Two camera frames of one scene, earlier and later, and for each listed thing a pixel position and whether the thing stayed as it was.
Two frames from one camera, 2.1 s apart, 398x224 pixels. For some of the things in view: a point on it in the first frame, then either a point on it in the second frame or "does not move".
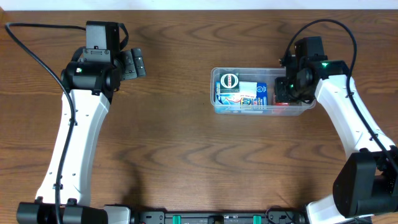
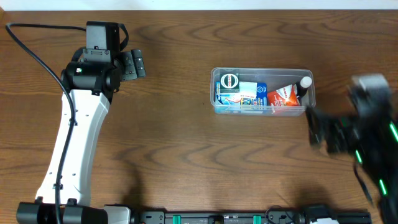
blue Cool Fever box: [233, 98] does not move
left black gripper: [134, 64] does not move
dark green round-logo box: [229, 83] does not move
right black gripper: [280, 92] to [329, 131]
